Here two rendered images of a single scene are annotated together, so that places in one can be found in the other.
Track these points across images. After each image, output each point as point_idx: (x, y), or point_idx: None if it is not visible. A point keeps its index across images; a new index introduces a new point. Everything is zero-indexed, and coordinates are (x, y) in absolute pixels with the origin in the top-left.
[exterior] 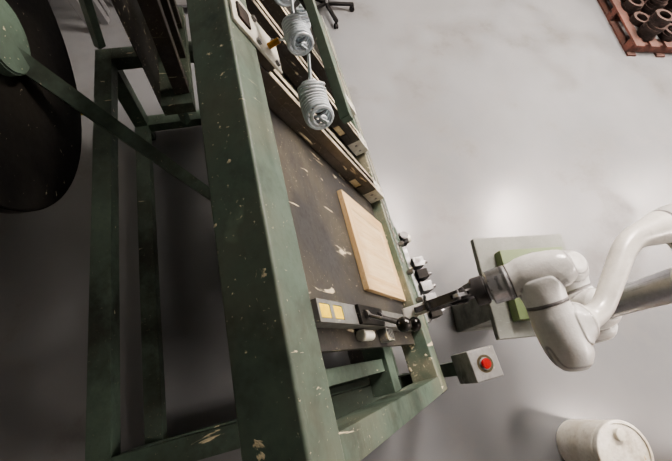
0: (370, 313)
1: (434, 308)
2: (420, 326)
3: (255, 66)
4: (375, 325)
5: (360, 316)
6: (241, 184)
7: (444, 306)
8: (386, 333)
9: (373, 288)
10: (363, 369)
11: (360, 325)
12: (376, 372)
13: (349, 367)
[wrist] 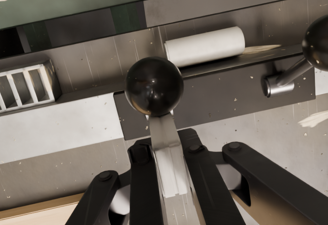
0: (273, 88)
1: (215, 164)
2: (161, 73)
3: None
4: (186, 76)
5: (314, 69)
6: None
7: (161, 214)
8: (51, 84)
9: (67, 209)
10: None
11: (281, 54)
12: None
13: None
